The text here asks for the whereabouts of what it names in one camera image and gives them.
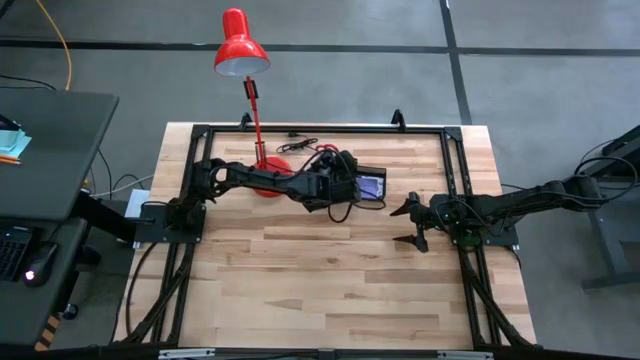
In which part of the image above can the thin black floor cable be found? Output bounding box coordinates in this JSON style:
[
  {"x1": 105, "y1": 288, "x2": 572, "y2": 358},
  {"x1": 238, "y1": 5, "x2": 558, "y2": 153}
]
[{"x1": 0, "y1": 73, "x2": 58, "y2": 92}]

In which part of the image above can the small white box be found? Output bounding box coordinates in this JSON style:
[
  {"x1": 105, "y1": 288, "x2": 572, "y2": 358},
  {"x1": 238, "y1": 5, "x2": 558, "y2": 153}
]
[{"x1": 126, "y1": 188, "x2": 153, "y2": 220}]

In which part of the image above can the black aluminium table frame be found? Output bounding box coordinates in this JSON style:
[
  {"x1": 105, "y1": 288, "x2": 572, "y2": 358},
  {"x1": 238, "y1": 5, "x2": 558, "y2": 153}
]
[{"x1": 113, "y1": 122, "x2": 539, "y2": 351}]

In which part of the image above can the black computer mouse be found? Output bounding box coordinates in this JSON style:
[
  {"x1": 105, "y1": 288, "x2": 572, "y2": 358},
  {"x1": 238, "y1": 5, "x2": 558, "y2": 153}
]
[{"x1": 23, "y1": 241, "x2": 60, "y2": 289}]

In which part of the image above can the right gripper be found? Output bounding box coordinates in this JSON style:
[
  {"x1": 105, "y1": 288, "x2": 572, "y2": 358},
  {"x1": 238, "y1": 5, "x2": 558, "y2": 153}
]
[{"x1": 389, "y1": 191, "x2": 459, "y2": 247}]

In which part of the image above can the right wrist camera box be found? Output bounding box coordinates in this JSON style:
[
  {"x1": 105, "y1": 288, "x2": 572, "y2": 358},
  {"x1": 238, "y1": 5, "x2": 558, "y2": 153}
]
[{"x1": 414, "y1": 221, "x2": 430, "y2": 254}]

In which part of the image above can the black metal side table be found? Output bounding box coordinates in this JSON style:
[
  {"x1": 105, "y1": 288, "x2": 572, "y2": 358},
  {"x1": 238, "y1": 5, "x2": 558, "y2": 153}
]
[{"x1": 549, "y1": 123, "x2": 640, "y2": 292}]

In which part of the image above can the purple sticky note pad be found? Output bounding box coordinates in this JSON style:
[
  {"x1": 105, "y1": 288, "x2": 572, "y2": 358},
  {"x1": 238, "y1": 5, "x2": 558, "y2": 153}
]
[{"x1": 359, "y1": 175, "x2": 386, "y2": 202}]

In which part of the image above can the black lamp cable with switch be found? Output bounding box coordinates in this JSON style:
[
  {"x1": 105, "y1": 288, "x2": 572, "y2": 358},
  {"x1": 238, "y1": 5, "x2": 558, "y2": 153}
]
[{"x1": 275, "y1": 130, "x2": 321, "y2": 155}]

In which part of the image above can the white floor cable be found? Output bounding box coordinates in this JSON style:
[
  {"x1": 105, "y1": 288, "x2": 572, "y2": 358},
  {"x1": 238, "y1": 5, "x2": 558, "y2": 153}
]
[{"x1": 88, "y1": 174, "x2": 156, "y2": 199}]

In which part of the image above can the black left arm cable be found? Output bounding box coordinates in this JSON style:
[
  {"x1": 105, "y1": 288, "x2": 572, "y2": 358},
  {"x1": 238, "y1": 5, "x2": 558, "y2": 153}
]
[{"x1": 326, "y1": 196, "x2": 389, "y2": 225}]

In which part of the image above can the black keyboard desk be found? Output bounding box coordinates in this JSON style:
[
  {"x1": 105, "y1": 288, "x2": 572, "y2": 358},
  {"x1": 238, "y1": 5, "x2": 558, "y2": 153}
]
[{"x1": 0, "y1": 217, "x2": 91, "y2": 351}]

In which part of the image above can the yellow floor cable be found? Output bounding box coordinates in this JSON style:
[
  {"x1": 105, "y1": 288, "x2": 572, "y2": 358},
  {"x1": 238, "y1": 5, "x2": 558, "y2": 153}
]
[{"x1": 34, "y1": 0, "x2": 73, "y2": 92}]

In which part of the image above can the looped black floor cable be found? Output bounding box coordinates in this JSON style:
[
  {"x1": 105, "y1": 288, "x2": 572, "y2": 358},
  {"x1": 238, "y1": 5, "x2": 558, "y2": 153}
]
[{"x1": 96, "y1": 148, "x2": 147, "y2": 194}]

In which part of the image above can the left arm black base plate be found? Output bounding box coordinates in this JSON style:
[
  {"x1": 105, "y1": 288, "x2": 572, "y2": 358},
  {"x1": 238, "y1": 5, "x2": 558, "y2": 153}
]
[{"x1": 133, "y1": 202, "x2": 207, "y2": 245}]

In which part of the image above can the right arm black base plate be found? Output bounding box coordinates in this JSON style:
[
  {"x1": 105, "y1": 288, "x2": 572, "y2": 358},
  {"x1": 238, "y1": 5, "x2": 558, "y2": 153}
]
[{"x1": 447, "y1": 205, "x2": 521, "y2": 247}]

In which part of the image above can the red desk lamp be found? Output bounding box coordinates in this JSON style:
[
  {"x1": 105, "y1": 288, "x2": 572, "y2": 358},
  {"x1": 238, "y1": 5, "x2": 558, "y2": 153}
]
[{"x1": 213, "y1": 7, "x2": 295, "y2": 199}]

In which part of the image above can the black mesh desk organizer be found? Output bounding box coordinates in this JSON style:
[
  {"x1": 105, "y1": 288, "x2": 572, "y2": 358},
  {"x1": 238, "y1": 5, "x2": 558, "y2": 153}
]
[{"x1": 323, "y1": 157, "x2": 388, "y2": 203}]

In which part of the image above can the silver metal bracket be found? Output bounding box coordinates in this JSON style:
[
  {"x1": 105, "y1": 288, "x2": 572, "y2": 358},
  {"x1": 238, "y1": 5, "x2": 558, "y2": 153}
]
[
  {"x1": 436, "y1": 349, "x2": 494, "y2": 360},
  {"x1": 158, "y1": 348, "x2": 217, "y2": 360}
]

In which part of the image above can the black keyboard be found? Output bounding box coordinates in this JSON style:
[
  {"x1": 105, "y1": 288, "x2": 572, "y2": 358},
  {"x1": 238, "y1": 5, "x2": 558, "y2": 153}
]
[{"x1": 0, "y1": 225, "x2": 34, "y2": 282}]

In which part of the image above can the black raised desk surface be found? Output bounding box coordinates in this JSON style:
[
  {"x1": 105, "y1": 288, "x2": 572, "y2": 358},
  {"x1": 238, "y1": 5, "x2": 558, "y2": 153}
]
[{"x1": 0, "y1": 88, "x2": 120, "y2": 224}]

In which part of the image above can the teal paper stack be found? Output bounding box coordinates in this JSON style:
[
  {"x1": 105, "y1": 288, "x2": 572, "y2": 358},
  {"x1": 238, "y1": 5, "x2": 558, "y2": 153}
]
[{"x1": 0, "y1": 128, "x2": 33, "y2": 159}]

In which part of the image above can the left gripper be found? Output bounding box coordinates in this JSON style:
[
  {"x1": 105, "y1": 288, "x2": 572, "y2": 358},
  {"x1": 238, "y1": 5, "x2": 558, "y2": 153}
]
[{"x1": 305, "y1": 150, "x2": 359, "y2": 212}]

